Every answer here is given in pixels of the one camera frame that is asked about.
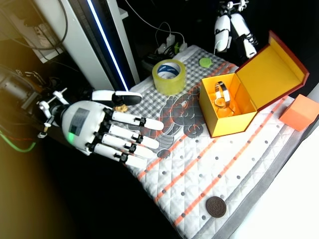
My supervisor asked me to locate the yellow clear tape roll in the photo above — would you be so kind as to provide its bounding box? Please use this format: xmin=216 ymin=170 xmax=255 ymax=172
xmin=152 ymin=59 xmax=187 ymax=96

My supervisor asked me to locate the dark brown sandwich cookie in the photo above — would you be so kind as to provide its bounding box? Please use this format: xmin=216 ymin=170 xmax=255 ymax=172
xmin=205 ymin=196 xmax=227 ymax=218

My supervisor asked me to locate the white column with blue light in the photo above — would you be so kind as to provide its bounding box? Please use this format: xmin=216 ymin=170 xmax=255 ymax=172
xmin=33 ymin=0 xmax=140 ymax=92

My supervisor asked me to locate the black power strip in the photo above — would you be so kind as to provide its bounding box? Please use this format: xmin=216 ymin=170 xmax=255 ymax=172
xmin=141 ymin=52 xmax=162 ymax=72

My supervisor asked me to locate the yellow gift box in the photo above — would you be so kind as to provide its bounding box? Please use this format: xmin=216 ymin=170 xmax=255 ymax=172
xmin=198 ymin=30 xmax=310 ymax=138

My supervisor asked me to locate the grey quilt with printed bear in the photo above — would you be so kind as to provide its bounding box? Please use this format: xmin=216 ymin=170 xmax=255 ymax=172
xmin=126 ymin=44 xmax=314 ymax=239

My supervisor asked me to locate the green cable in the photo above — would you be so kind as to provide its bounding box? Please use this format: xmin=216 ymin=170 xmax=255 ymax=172
xmin=0 ymin=131 xmax=37 ymax=153

